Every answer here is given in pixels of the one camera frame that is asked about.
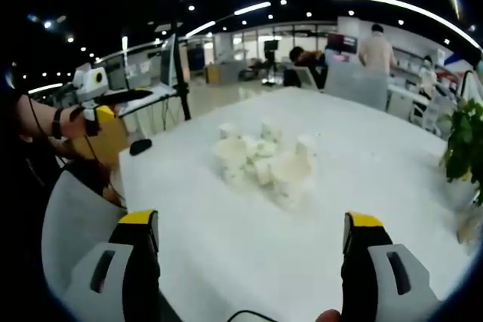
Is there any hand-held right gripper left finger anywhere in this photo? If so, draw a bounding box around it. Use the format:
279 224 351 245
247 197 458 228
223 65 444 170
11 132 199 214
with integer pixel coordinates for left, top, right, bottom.
69 208 162 322

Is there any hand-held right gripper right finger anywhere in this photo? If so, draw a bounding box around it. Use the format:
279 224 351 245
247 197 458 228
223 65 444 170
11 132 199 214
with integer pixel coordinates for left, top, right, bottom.
340 211 443 322

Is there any pile of white paper cups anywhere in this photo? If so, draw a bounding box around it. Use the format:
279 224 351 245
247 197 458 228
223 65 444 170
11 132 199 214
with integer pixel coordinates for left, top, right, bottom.
212 118 318 212

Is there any person's left hand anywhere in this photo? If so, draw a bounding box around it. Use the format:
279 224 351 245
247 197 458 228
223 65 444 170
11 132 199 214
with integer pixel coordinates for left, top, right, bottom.
61 106 91 139

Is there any person's right hand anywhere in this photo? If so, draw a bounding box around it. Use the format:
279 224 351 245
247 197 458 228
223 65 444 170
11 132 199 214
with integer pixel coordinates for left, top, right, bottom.
315 308 343 322

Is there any small black oval object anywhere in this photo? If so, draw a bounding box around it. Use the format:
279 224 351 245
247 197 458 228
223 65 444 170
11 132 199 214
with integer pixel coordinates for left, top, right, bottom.
128 138 153 156

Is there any computer monitor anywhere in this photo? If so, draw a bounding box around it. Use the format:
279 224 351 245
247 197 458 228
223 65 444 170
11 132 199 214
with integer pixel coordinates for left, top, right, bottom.
159 33 178 86

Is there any black tripod stand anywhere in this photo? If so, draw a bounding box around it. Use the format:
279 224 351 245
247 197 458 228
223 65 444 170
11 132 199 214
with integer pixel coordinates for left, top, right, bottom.
170 8 192 121

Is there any grey chair with rounded back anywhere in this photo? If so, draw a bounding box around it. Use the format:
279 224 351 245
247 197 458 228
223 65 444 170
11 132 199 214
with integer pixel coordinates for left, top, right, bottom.
40 170 130 302

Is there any clear plant vase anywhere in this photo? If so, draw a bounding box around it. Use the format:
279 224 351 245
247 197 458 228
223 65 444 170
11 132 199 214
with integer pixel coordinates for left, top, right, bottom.
455 203 480 253

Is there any white table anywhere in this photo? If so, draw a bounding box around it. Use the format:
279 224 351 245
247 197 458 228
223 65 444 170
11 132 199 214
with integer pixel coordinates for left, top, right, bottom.
118 86 477 322

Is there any green potted plant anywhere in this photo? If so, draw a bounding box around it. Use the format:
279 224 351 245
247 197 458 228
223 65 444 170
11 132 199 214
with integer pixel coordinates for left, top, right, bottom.
438 96 483 207

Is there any red display screen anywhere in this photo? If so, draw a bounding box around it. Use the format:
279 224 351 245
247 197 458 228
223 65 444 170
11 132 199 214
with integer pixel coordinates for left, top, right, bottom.
325 32 358 55

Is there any black wrist strap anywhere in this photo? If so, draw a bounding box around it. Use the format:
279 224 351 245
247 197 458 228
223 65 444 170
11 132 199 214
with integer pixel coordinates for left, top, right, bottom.
51 107 65 140

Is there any black cable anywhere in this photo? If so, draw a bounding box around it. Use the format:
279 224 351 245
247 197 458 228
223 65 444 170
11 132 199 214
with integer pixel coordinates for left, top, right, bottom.
225 310 282 322

